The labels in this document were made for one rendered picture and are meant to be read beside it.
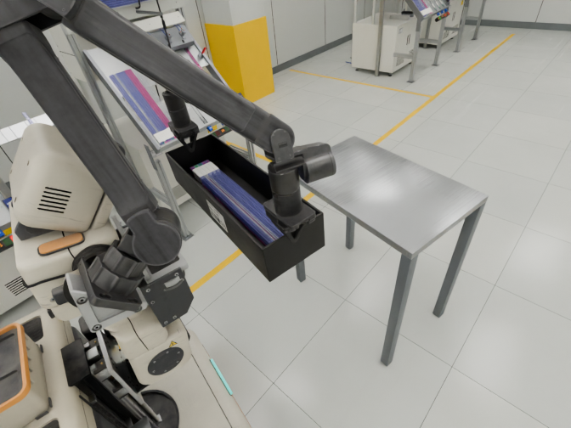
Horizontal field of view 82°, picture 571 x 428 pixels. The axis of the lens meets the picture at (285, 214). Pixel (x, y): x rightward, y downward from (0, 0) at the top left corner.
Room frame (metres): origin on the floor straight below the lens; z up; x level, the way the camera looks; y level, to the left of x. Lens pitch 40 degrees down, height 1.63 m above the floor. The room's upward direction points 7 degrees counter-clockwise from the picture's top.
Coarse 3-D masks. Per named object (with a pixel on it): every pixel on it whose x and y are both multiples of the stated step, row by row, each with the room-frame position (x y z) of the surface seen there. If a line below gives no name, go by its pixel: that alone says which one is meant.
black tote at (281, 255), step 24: (216, 144) 1.04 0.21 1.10; (240, 168) 0.90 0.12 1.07; (192, 192) 0.83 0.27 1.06; (264, 192) 0.79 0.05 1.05; (216, 216) 0.69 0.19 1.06; (240, 240) 0.58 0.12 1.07; (288, 240) 0.52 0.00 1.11; (312, 240) 0.56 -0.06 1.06; (264, 264) 0.49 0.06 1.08; (288, 264) 0.52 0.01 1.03
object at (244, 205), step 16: (208, 160) 0.99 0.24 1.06; (208, 176) 0.90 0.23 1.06; (224, 176) 0.89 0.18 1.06; (224, 192) 0.80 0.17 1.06; (240, 192) 0.79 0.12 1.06; (240, 208) 0.72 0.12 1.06; (256, 208) 0.71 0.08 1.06; (256, 224) 0.64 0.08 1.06; (272, 224) 0.63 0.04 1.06; (272, 240) 0.57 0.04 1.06
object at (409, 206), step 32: (352, 160) 1.29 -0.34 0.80; (384, 160) 1.26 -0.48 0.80; (320, 192) 1.09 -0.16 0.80; (352, 192) 1.06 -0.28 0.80; (384, 192) 1.03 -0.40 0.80; (416, 192) 1.01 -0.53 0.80; (448, 192) 0.99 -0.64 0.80; (480, 192) 0.96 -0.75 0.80; (352, 224) 1.48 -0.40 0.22; (384, 224) 0.85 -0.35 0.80; (416, 224) 0.83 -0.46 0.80; (448, 224) 0.81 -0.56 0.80; (416, 256) 0.72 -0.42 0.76; (448, 288) 0.92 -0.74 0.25; (384, 352) 0.72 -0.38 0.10
